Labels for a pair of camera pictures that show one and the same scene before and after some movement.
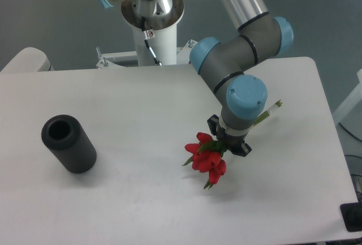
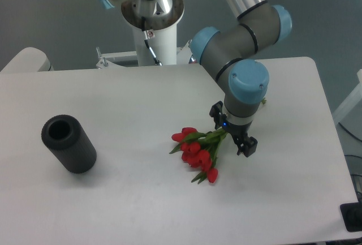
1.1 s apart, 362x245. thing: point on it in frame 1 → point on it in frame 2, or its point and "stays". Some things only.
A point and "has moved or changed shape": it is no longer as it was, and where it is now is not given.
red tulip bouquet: [207, 153] has moved or changed shape
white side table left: [29, 59] stays
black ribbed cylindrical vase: [63, 134] stays
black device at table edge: [352, 214] stays
